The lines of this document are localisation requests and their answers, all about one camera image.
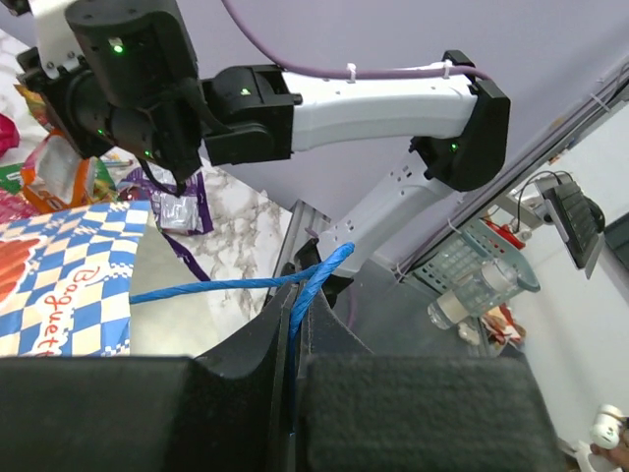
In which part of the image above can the large purple snack bag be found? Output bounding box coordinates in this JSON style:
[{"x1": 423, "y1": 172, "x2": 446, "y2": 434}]
[{"x1": 117, "y1": 164, "x2": 213, "y2": 281}]

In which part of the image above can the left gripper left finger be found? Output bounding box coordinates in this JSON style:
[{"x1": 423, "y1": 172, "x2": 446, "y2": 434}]
[{"x1": 198, "y1": 284, "x2": 299, "y2": 471}]

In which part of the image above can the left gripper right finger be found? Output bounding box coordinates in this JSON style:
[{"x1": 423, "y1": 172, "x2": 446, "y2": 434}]
[{"x1": 294, "y1": 292, "x2": 370, "y2": 471}]

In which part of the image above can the red crisps bag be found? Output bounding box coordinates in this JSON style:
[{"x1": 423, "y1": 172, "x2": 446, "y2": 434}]
[{"x1": 0, "y1": 114, "x2": 21, "y2": 157}]

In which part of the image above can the blue checkered paper bag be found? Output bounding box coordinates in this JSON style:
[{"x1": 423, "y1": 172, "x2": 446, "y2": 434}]
[{"x1": 0, "y1": 200, "x2": 355, "y2": 359}]

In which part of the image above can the red snack packet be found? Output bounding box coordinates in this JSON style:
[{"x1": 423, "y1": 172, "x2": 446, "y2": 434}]
[{"x1": 0, "y1": 190, "x2": 39, "y2": 224}]

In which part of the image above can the clear plastic bottle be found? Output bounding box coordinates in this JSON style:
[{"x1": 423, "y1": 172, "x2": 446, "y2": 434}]
[{"x1": 428, "y1": 259, "x2": 518, "y2": 329}]

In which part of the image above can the aluminium rail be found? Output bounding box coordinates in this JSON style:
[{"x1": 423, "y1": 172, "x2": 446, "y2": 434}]
[{"x1": 273, "y1": 200, "x2": 330, "y2": 277}]

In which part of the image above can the grey plastic basket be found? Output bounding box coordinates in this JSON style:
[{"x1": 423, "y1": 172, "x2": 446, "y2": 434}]
[{"x1": 411, "y1": 221, "x2": 541, "y2": 308}]

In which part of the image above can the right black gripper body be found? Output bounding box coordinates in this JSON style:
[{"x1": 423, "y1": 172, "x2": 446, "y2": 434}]
[{"x1": 17, "y1": 47, "x2": 113, "y2": 158}]

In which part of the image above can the pink cap marker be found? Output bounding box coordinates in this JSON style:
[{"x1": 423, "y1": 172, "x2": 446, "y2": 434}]
[{"x1": 100, "y1": 154, "x2": 133, "y2": 168}]

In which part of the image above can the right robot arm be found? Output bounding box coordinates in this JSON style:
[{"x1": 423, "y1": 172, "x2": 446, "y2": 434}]
[{"x1": 6, "y1": 0, "x2": 511, "y2": 303}]

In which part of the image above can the orange snack box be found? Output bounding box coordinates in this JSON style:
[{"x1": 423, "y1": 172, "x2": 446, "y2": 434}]
[{"x1": 21, "y1": 131, "x2": 96, "y2": 213}]

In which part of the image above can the black monitor on stand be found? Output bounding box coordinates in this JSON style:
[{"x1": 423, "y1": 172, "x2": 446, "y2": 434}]
[{"x1": 534, "y1": 172, "x2": 605, "y2": 279}]

